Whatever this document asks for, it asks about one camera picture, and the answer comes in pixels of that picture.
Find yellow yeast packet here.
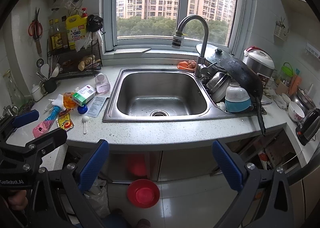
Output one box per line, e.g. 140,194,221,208
57,113,74,131

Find pink blue plastic wrapper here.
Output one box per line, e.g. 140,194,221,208
33,94,66,138

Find white plastic spoon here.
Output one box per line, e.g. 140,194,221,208
82,115,89,134

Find orange sauce packet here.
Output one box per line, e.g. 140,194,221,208
63,92,78,110

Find blue bottle cap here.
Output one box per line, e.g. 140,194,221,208
77,104,88,114

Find paper instruction leaflet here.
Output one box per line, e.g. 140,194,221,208
86,96,107,118

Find green white medicine box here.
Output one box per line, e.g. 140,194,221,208
72,85,96,106

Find clear pink liquid bottle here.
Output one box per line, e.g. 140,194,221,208
95,73,111,93

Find red plastic trash bucket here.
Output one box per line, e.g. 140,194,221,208
127,179,160,208

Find chrome kitchen faucet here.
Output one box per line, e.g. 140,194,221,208
171,14,215,78

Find person left hand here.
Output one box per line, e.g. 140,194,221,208
4,190,28,211

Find small steel teapot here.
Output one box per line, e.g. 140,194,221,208
3,105,18,117

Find glass carafe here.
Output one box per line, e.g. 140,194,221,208
3,69,25,110

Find white small teapot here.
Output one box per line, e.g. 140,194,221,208
31,85,44,102

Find black utensil mug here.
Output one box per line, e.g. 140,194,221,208
40,78,57,94

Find stainless steel sink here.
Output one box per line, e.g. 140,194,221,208
103,68,257,123

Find ginger root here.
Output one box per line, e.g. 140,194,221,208
78,55,95,72

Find white blue bowl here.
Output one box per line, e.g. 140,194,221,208
225,81,252,113

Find black electric kettle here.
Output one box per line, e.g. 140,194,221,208
296,108,320,146

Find white floral bowl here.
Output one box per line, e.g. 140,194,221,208
287,101,305,122

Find stainless steel pot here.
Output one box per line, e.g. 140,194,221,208
206,72,232,103

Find black frying pan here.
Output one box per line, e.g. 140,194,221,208
220,58,266,136

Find yellow detergent bottle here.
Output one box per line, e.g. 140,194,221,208
66,14,87,50

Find white rice cooker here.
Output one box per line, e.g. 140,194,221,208
242,46,274,87

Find orange sink cloth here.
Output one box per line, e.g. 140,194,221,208
177,60,196,72

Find glass pot lid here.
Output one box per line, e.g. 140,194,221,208
196,43,233,64

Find black wire rack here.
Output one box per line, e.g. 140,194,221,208
47,32,103,80

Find red handled scissors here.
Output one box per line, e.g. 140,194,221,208
28,7,43,55

